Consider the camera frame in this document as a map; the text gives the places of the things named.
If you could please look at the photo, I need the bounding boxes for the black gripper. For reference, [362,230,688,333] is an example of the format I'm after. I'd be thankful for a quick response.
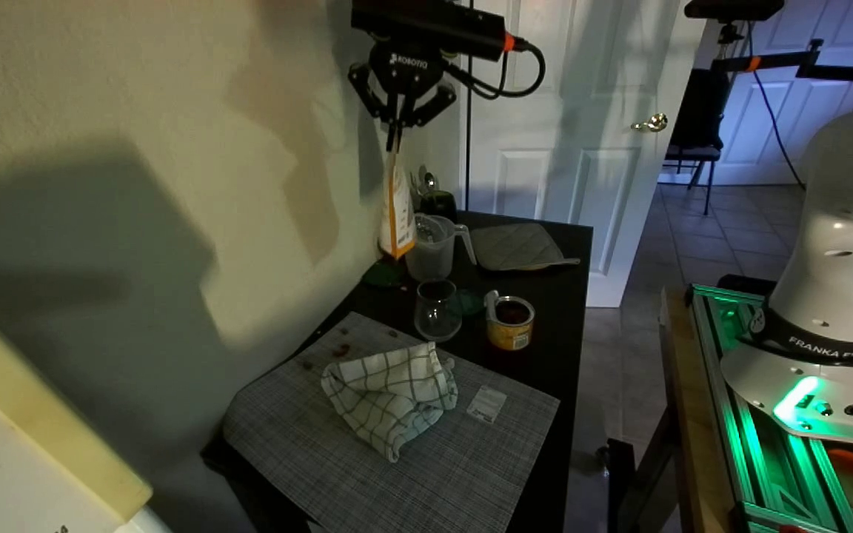
[347,38,458,155]

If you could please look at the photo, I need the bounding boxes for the orange snack packet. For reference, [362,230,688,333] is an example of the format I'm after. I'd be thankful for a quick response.
[375,146,420,264]

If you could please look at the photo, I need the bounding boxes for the clear plastic measuring jug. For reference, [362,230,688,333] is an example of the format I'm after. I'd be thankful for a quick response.
[403,210,476,284]

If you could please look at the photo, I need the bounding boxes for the grey quilted pot holder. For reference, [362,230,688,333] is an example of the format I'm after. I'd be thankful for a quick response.
[464,219,584,275]

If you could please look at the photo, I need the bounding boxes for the clear drinking glass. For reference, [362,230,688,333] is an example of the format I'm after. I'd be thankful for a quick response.
[412,278,464,346]

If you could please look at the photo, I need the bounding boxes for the white checkered dish cloth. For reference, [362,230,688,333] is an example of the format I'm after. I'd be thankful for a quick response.
[317,340,462,466]

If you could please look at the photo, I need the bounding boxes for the black folding chair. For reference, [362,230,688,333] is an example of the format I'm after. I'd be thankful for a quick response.
[658,65,736,219]

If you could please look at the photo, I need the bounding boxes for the small white paper label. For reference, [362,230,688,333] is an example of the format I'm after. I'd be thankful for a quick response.
[464,386,511,429]

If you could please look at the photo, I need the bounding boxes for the grey woven placemat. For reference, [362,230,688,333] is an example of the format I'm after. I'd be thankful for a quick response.
[218,309,563,533]

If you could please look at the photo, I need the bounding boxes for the wooden stand board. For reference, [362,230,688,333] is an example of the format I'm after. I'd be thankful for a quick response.
[618,284,739,533]

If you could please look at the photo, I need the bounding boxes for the cream foam board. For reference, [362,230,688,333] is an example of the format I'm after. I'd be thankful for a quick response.
[0,293,157,533]

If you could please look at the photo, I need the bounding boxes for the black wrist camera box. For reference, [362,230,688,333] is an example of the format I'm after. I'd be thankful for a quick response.
[348,0,510,65]

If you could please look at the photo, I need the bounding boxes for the black cable with orange plug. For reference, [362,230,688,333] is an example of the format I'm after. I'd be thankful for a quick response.
[442,32,551,103]

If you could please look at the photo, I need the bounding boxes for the brass door handle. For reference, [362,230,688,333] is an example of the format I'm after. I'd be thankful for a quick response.
[627,111,673,137]

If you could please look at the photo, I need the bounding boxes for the black camera stand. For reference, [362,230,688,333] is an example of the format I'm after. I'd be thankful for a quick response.
[680,0,853,190]

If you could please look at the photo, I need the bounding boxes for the green lit metal base frame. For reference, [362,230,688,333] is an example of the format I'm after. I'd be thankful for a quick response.
[689,281,853,533]

